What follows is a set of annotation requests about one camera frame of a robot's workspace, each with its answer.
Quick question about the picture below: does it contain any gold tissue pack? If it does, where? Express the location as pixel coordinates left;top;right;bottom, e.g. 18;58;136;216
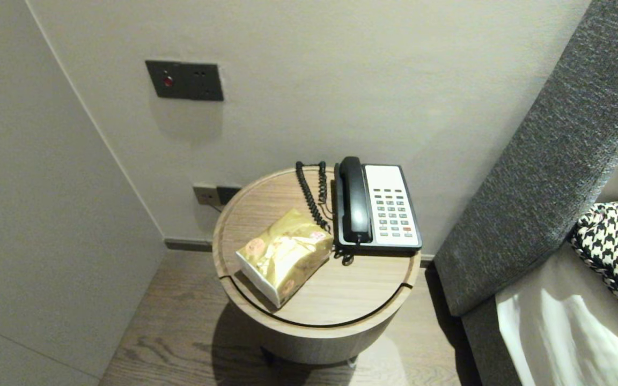
236;209;335;309

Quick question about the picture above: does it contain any black and white desk telephone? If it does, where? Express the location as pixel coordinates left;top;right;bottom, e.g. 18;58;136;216
333;164;423;253

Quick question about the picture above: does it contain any dark wall switch panel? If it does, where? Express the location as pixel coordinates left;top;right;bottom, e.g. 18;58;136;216
145;60;225;102

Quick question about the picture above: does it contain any round wooden bedside table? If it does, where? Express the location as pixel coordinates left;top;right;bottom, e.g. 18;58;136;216
212;167;422;366

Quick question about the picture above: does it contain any beige wall data socket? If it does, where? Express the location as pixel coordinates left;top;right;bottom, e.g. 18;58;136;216
193;185;218;207

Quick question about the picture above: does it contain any grey wall baseboard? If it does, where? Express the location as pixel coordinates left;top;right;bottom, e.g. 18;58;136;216
164;238;214;253

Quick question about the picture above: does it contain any grey upholstered bed frame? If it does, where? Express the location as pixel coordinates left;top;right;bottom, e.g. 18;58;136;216
460;300;536;386

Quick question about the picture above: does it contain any white bed sheet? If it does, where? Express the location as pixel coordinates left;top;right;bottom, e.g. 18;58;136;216
496;241;618;386

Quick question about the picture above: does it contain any grey fabric headboard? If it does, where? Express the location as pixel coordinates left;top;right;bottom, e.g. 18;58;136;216
433;0;618;317

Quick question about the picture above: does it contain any black coiled phone cord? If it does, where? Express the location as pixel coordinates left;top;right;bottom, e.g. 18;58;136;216
295;161;356;266

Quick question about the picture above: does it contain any dark wall power socket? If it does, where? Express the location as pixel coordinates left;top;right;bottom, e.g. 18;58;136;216
216;186;243;205

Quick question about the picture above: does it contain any black telephone handset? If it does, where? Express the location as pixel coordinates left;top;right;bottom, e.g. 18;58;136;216
339;156;374;244

